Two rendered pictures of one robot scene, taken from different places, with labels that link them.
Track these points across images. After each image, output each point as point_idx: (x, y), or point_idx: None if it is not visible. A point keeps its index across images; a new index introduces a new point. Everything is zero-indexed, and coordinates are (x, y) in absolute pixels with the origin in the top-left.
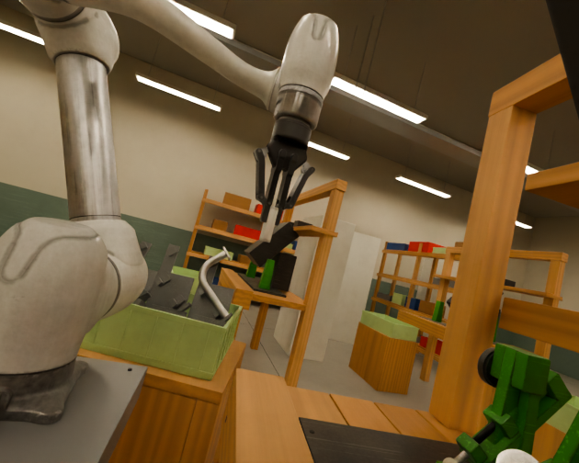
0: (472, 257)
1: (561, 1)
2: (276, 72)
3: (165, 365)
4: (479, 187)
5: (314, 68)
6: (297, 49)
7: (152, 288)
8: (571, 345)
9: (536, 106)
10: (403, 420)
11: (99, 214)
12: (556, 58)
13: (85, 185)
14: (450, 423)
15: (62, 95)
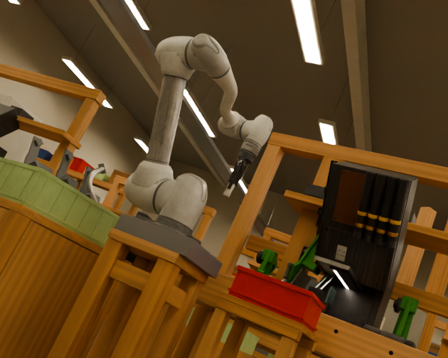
0: (245, 213)
1: (328, 192)
2: (239, 118)
3: (100, 243)
4: (255, 179)
5: (265, 140)
6: (264, 131)
7: None
8: None
9: (286, 150)
10: None
11: (168, 163)
12: (301, 138)
13: (170, 147)
14: None
15: (175, 99)
